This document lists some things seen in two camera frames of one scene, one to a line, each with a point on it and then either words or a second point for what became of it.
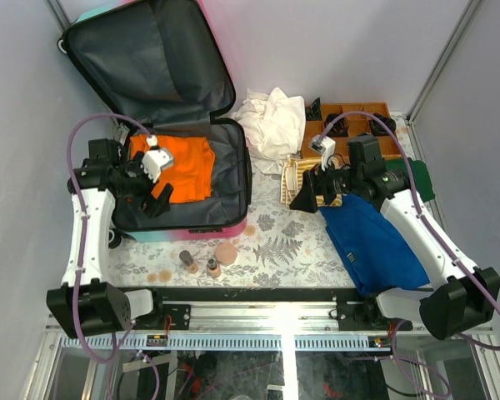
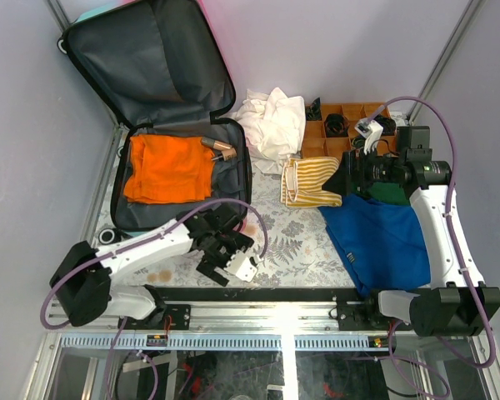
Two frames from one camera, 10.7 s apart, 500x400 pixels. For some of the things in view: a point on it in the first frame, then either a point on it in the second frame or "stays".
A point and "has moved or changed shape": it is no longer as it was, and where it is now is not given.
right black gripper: x=315 y=182 -> x=352 y=168
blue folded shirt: x=375 y=253 stays
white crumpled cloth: x=274 y=126 stays
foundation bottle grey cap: x=187 y=260 -> x=216 y=144
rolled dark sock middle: x=340 y=128 stays
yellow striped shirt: x=292 y=180 stays
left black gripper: x=152 y=207 -> x=237 y=242
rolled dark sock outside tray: x=312 y=111 stays
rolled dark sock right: x=377 y=129 stays
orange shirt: x=192 y=174 stays
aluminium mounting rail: x=255 y=319 stays
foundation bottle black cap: x=213 y=269 has moved or changed shape
